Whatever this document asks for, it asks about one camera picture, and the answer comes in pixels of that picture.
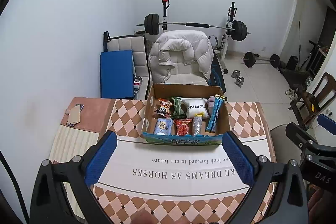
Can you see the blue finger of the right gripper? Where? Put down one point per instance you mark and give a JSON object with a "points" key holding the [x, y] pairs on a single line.
{"points": [[327, 123]]}

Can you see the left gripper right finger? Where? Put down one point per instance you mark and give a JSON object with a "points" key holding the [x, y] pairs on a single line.
{"points": [[288, 203]]}

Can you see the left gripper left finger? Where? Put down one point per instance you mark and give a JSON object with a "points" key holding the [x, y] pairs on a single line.
{"points": [[49, 202]]}

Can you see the blue long snack packet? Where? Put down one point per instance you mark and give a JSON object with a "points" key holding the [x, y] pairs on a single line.
{"points": [[218, 122]]}

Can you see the lilac towel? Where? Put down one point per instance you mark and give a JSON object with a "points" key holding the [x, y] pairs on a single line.
{"points": [[210, 104]]}

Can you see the white zip pouch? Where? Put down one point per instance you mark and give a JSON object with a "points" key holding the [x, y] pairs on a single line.
{"points": [[195, 106]]}

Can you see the light blue cartoon packet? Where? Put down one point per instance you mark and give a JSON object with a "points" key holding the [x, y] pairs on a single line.
{"points": [[163, 126]]}

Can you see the green snack packet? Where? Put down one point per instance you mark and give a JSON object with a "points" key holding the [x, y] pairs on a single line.
{"points": [[177, 112]]}

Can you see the orange red snack packet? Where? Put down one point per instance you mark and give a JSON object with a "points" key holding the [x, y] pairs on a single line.
{"points": [[164, 108]]}

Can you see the dark wooden chair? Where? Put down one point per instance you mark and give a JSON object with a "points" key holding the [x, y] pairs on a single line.
{"points": [[307, 106]]}

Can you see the grey round chair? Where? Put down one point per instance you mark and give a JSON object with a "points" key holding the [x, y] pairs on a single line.
{"points": [[284, 148]]}

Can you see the checkered table mat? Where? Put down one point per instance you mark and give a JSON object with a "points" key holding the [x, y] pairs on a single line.
{"points": [[170, 181]]}

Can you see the chrome dumbbell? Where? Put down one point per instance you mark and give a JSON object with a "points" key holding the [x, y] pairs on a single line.
{"points": [[239, 80]]}

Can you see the black blue weight bench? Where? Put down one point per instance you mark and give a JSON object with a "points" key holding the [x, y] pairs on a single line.
{"points": [[216, 77]]}

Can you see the silver foil packet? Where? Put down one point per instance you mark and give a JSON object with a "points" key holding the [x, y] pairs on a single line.
{"points": [[197, 124]]}

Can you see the barbell on rack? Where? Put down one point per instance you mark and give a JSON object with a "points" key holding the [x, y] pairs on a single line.
{"points": [[152, 26]]}

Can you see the cardboard box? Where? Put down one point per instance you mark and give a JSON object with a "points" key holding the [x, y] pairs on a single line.
{"points": [[166, 91]]}

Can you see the blue foam mat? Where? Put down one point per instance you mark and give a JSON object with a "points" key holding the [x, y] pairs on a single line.
{"points": [[116, 75]]}

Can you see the white down jacket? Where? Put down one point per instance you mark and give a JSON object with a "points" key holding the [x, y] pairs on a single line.
{"points": [[181, 57]]}

